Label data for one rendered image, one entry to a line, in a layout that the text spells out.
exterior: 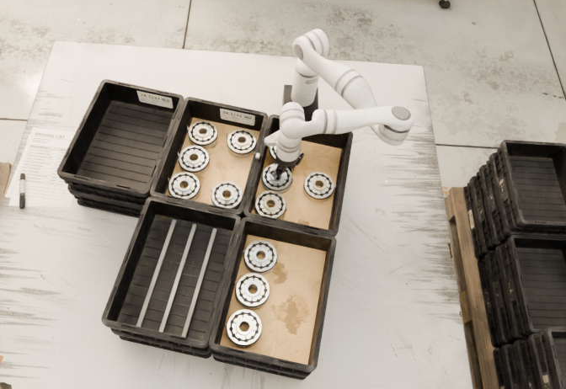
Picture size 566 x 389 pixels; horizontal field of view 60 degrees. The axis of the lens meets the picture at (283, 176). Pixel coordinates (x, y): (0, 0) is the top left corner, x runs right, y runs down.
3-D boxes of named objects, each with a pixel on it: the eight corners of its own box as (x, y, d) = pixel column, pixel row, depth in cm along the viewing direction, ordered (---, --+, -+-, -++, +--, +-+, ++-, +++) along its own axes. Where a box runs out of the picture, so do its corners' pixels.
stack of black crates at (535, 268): (475, 261, 235) (509, 234, 205) (536, 263, 237) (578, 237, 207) (490, 349, 216) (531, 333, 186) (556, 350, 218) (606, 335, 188)
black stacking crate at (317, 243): (242, 231, 162) (242, 216, 152) (330, 250, 161) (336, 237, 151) (210, 354, 143) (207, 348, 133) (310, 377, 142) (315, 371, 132)
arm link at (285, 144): (276, 129, 154) (278, 152, 150) (280, 98, 141) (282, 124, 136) (298, 128, 155) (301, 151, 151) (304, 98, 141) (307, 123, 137)
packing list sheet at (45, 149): (28, 127, 187) (27, 126, 187) (89, 130, 189) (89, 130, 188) (2, 205, 171) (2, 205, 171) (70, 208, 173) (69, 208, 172)
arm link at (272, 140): (285, 129, 161) (286, 117, 155) (306, 153, 157) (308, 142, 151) (262, 141, 158) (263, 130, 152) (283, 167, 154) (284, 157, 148)
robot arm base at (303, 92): (291, 87, 194) (296, 56, 179) (314, 88, 194) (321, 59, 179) (291, 105, 189) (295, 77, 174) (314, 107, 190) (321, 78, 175)
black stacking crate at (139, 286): (153, 211, 163) (148, 196, 153) (241, 231, 162) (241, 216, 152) (109, 332, 144) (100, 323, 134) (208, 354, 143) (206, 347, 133)
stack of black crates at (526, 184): (461, 186, 255) (501, 139, 215) (517, 189, 256) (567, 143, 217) (473, 260, 235) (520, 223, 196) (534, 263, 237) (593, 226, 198)
